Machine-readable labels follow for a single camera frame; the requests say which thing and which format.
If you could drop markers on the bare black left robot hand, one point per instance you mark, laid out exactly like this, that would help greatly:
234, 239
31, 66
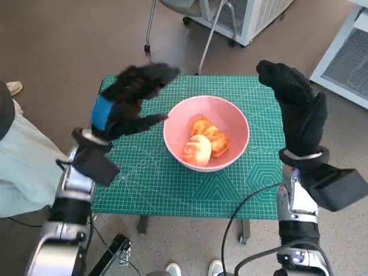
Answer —
129, 92

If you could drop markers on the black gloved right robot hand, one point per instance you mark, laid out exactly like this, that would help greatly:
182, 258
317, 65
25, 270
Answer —
299, 109

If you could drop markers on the pink bowl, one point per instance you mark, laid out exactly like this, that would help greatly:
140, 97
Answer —
178, 123

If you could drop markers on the long braided bread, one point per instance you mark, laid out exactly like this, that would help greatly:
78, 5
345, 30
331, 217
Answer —
220, 141

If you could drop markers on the round bread bun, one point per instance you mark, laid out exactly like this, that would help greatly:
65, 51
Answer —
198, 149

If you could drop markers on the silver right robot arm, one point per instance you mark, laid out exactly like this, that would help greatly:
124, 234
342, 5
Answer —
299, 201

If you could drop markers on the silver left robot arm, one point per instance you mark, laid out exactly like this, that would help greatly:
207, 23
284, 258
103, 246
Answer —
69, 207

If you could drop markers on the white cabinet with mesh panels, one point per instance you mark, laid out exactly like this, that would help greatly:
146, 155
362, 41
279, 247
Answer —
342, 66
258, 17

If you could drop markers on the grey chair with metal legs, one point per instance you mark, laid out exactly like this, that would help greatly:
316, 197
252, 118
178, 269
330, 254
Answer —
211, 31

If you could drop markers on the green cutting mat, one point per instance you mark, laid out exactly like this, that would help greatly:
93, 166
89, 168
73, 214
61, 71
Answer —
161, 189

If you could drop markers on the person's beige shoe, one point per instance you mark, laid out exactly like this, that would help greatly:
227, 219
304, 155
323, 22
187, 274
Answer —
14, 88

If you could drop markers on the black rounded object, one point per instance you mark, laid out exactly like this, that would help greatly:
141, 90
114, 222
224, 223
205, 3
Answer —
5, 109

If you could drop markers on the black table leg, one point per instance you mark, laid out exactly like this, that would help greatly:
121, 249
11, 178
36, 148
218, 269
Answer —
142, 224
244, 231

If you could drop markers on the black metal stand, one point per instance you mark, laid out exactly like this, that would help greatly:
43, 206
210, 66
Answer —
110, 256

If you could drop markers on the white shoe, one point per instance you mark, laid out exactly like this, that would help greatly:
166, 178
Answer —
215, 268
173, 270

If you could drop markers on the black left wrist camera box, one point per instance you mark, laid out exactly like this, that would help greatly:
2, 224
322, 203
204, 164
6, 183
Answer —
97, 168

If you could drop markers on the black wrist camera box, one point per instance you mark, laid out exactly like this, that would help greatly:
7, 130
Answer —
97, 168
339, 187

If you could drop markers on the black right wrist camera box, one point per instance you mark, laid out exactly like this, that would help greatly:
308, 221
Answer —
339, 187

